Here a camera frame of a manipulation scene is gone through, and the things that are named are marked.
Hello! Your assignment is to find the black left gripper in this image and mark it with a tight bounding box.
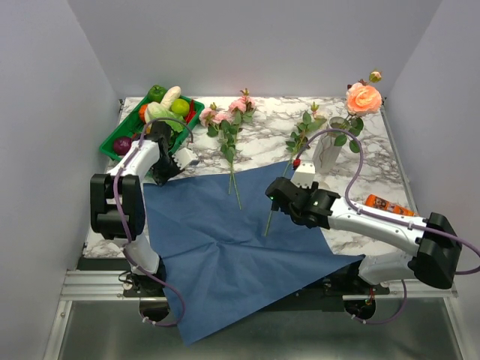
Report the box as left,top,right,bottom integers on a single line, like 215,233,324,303
148,152,185,188

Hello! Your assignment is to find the pink flower stem bunch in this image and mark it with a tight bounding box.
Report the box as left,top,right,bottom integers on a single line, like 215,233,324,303
199,102,242,209

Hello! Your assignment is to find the dark blue wrapping paper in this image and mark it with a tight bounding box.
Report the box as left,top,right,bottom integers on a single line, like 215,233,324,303
143,162,356,345

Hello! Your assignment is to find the pink rose stem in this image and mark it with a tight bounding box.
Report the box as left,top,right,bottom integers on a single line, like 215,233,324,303
329,69,383,137

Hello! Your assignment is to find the cream gold-lettered ribbon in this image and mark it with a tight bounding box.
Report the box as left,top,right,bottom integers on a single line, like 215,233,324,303
318,181,331,191

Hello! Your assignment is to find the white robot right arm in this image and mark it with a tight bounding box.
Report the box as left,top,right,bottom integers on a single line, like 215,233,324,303
265,177,462,294

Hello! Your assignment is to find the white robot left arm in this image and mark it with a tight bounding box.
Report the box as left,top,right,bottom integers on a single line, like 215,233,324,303
90,117,182,296

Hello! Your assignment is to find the white ceramic vase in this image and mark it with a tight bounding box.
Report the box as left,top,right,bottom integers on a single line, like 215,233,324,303
313,116,348,175

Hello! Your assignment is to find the purple onion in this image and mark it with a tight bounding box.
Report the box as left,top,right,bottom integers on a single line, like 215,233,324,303
112,136,132,156

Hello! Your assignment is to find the green plastic crate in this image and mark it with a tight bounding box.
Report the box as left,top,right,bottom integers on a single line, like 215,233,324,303
99,95,205,161

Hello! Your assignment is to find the green lettuce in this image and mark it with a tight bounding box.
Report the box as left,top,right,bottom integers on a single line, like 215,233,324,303
144,102,185,133

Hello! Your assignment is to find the orange snack box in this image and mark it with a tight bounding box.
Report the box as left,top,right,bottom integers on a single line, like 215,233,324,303
364,194,417,217

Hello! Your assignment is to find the red chili pepper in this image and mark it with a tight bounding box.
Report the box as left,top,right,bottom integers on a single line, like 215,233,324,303
184,100,197,124

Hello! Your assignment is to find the green lime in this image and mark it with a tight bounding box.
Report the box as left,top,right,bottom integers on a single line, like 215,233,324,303
171,98,190,117

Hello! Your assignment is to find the orange carrot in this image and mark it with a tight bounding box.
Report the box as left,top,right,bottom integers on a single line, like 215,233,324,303
138,103,148,124

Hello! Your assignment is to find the white daikon radish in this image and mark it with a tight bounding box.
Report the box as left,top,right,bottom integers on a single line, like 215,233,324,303
160,85,182,109

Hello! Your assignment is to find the green bell pepper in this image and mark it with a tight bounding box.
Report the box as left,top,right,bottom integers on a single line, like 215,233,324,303
147,85,167,103

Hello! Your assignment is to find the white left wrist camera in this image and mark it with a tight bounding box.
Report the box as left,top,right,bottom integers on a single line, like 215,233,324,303
172,148,199,170

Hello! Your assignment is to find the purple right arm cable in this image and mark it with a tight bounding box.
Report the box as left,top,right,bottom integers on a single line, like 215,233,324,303
294,127,480,326

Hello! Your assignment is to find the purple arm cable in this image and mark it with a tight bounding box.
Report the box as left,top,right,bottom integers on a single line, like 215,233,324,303
114,117,195,328
294,127,480,326

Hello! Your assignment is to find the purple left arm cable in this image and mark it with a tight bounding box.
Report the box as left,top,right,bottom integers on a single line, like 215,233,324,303
114,117,195,328

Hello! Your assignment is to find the aluminium frame profile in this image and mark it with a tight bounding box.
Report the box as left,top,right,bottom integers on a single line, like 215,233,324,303
60,270,458,302

